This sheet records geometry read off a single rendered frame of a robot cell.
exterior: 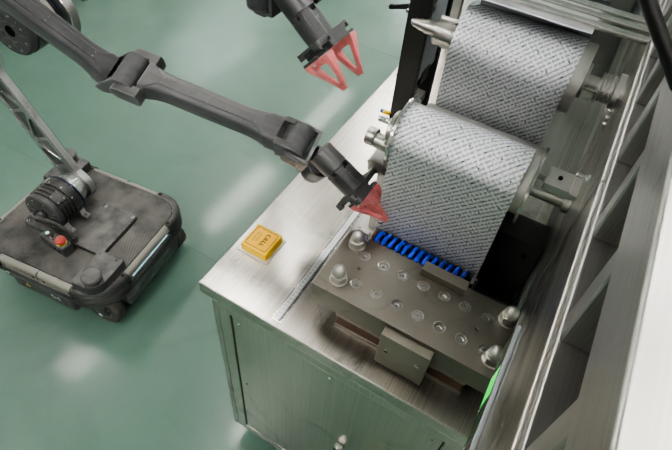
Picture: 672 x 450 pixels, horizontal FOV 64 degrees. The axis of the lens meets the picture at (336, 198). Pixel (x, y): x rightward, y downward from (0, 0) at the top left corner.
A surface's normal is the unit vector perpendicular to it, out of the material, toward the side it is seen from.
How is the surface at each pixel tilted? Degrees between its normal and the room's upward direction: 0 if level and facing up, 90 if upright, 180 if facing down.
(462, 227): 90
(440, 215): 90
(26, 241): 0
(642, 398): 0
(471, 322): 0
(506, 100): 92
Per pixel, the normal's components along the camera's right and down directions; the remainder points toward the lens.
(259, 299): 0.07, -0.67
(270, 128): 0.04, -0.35
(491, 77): -0.50, 0.64
